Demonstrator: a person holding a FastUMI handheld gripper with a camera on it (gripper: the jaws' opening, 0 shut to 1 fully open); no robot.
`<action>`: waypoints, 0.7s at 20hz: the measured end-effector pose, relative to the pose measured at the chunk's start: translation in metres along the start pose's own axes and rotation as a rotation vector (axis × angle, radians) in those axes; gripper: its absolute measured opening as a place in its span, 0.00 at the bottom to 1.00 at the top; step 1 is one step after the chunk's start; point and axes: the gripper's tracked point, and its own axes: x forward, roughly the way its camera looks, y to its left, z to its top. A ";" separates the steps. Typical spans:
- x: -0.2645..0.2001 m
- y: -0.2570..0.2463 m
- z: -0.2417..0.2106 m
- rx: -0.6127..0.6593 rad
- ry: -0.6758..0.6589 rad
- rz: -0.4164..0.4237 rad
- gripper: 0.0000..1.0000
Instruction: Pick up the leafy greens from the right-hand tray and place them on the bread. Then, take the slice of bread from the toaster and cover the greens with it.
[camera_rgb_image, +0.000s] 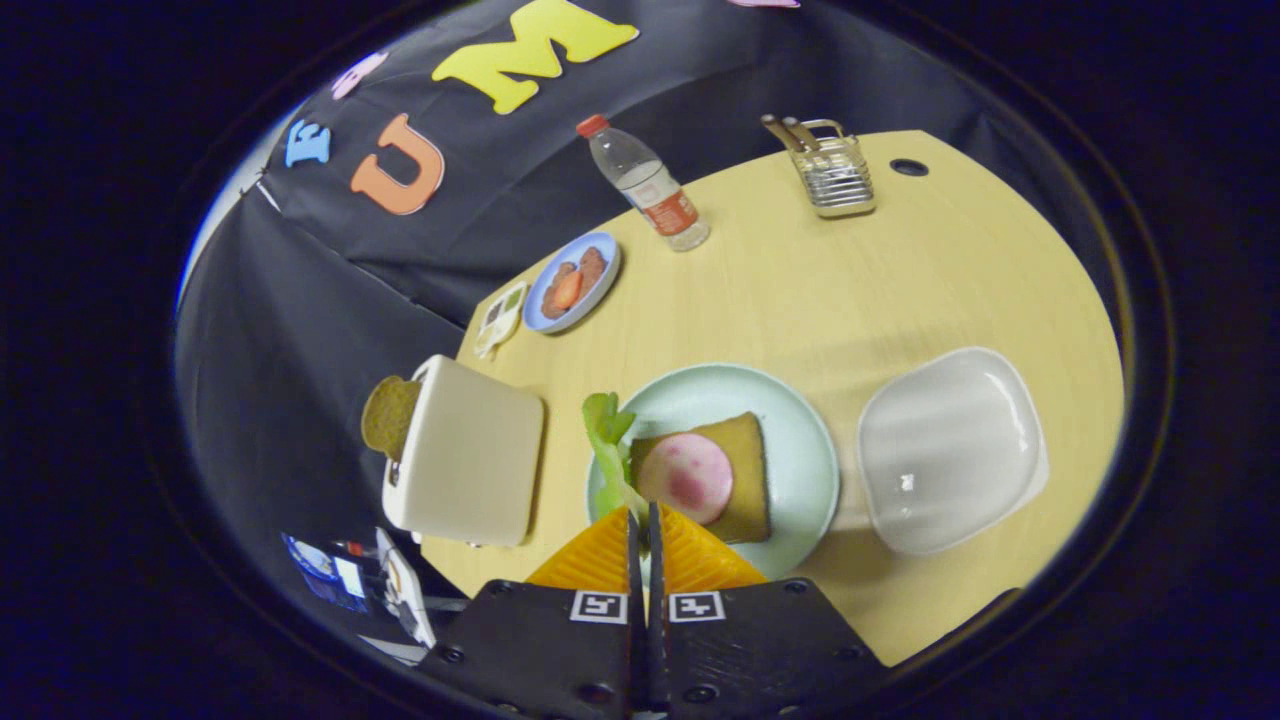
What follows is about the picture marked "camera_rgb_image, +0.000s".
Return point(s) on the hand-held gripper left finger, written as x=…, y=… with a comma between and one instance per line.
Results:
x=560, y=650

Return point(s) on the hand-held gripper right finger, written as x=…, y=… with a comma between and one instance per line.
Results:
x=750, y=650

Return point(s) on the green lettuce leaf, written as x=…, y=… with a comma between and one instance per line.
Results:
x=608, y=440

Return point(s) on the brown toast slice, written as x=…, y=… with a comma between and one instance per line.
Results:
x=388, y=415

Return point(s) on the brown bread slice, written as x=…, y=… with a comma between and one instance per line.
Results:
x=748, y=470

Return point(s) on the pink ham slice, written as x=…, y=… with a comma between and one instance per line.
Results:
x=685, y=478

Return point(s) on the white toaster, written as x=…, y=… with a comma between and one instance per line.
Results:
x=470, y=460

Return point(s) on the pale green round plate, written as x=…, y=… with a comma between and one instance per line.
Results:
x=790, y=440

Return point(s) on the blue and white clutter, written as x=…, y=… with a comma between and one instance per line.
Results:
x=340, y=580

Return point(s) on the white square plate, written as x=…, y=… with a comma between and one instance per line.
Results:
x=950, y=450

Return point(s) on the white divided sauce dish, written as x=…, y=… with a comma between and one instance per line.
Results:
x=500, y=320

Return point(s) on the blue round plate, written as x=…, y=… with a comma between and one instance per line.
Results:
x=590, y=300

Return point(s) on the brown meat piece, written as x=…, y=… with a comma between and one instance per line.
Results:
x=552, y=298
x=593, y=265

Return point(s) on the orange round food piece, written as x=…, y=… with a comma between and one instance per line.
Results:
x=568, y=290

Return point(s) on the clear bottle red cap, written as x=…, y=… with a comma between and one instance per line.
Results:
x=650, y=185

